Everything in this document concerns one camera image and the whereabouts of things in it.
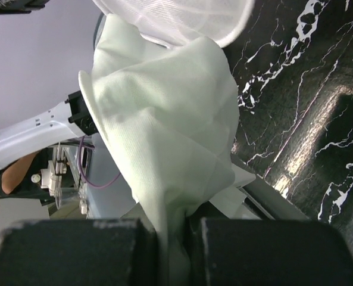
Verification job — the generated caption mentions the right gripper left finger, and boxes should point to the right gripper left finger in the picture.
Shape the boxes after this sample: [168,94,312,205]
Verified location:
[0,219,158,285]

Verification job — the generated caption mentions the white bra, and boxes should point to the white bra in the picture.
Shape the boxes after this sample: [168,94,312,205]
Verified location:
[77,13,257,257]

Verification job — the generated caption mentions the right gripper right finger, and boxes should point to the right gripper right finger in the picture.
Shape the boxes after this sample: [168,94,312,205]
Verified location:
[190,218,353,285]

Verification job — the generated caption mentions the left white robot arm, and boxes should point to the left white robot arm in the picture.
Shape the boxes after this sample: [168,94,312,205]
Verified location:
[0,91,98,170]

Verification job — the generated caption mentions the white mesh laundry bag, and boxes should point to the white mesh laundry bag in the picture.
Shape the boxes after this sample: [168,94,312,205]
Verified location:
[94,0,255,48]

